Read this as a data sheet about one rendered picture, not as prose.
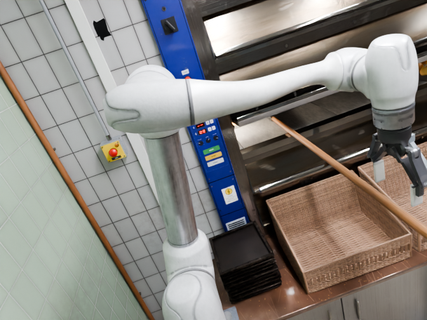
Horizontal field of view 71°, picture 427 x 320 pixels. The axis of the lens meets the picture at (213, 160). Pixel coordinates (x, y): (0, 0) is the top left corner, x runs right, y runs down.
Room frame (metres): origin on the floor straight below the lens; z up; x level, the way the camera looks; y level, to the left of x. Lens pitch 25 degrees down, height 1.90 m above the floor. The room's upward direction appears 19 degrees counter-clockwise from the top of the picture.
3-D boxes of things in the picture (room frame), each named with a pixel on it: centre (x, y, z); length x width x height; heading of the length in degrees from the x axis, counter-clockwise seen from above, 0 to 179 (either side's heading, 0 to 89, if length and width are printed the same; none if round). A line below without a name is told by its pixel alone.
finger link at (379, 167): (0.72, -0.46, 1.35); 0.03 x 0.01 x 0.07; 94
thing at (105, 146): (1.41, 0.44, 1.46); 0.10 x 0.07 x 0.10; 93
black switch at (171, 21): (1.42, -0.01, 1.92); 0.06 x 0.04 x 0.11; 93
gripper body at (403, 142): (0.65, -0.46, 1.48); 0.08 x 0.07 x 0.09; 4
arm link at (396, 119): (0.65, -0.45, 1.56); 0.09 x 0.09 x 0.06
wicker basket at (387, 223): (1.23, -0.49, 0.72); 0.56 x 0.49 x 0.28; 91
